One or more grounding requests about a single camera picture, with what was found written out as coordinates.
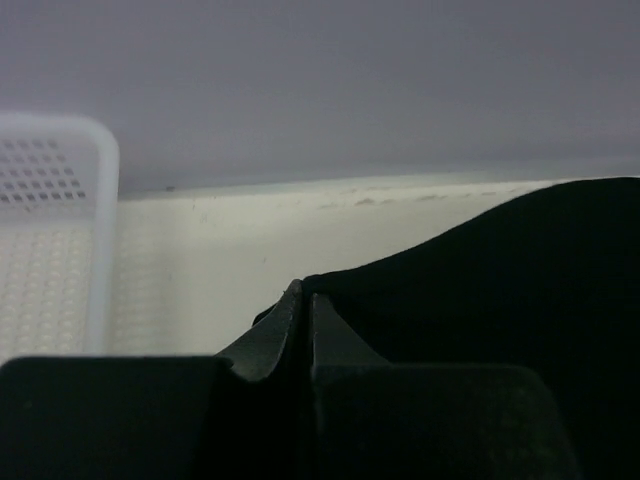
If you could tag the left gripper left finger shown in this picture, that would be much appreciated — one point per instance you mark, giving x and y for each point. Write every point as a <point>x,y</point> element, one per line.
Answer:
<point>225,416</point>

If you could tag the white plastic basket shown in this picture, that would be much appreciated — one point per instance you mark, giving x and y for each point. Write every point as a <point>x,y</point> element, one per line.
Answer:
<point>59,191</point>

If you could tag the black t shirt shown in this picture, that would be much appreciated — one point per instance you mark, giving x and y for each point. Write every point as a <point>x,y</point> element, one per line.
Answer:
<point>548,282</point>

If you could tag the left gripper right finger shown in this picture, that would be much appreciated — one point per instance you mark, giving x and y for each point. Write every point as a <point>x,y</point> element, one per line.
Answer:
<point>375,419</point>

